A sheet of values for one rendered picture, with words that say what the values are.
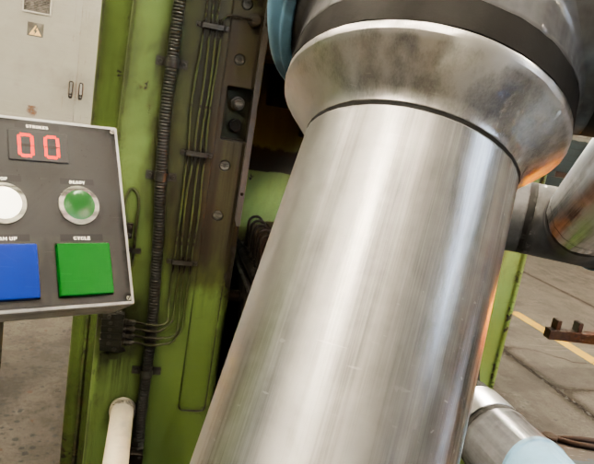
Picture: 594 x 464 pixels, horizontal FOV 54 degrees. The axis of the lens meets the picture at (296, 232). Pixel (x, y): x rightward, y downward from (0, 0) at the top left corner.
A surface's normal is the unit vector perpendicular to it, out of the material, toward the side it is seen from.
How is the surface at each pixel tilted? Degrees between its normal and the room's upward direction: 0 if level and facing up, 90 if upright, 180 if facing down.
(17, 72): 90
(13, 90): 90
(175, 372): 90
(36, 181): 60
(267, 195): 90
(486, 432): 55
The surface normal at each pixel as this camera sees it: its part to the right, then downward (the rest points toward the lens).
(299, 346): -0.37, -0.41
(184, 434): 0.22, 0.24
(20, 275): 0.60, -0.26
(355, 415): 0.02, -0.32
